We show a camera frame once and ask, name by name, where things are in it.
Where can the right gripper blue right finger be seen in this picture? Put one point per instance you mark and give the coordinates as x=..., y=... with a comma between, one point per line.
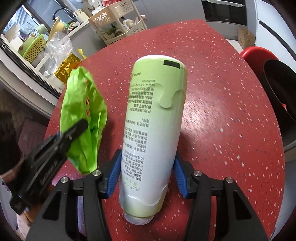
x=235, y=217

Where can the gold foil bag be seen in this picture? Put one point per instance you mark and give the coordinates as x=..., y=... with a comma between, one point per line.
x=65, y=68

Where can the green white lotion bottle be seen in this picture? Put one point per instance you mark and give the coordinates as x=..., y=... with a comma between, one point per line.
x=156, y=98

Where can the yellow cutting board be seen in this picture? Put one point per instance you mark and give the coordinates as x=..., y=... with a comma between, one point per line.
x=58, y=26

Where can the grey base cabinets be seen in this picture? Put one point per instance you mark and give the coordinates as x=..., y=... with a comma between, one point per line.
x=164, y=12

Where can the black trash bin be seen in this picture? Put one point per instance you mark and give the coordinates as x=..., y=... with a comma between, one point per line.
x=278, y=82

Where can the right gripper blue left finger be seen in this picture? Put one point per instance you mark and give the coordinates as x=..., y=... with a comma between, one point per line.
x=73, y=210

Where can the clear plastic bag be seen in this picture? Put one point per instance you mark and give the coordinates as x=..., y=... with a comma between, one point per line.
x=58, y=48

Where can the red chair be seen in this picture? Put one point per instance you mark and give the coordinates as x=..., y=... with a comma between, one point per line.
x=256, y=58

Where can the beige plastic storage cart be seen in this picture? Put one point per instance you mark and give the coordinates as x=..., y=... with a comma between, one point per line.
x=118, y=21

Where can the white refrigerator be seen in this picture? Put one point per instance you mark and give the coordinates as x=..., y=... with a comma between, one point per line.
x=270, y=30

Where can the green yellow dish basket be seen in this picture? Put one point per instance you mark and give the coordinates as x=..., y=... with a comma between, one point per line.
x=32, y=47

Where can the black kitchen faucet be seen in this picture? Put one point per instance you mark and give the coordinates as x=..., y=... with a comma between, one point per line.
x=65, y=14

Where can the red basket on cart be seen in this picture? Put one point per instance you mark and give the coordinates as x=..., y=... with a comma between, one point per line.
x=109, y=2

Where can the black built-in oven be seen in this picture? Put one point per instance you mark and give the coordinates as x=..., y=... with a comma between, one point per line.
x=225, y=11

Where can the green plastic snack bag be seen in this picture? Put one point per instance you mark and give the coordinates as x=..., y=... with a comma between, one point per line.
x=82, y=100

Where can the cardboard box on floor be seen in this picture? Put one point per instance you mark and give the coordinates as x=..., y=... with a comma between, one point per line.
x=245, y=38

